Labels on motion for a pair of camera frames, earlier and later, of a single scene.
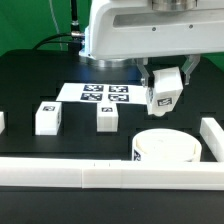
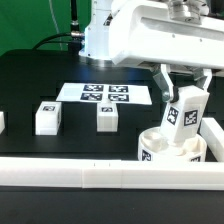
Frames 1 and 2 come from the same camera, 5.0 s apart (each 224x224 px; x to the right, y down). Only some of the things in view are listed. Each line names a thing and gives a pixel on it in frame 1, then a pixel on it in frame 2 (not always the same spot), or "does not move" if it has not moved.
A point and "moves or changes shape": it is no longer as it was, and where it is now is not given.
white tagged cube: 48,118 does not move
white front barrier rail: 109,174 does not move
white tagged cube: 107,117 does not move
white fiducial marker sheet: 110,93 does not move
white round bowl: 166,145 moves or changes shape
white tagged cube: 164,88 → 183,117
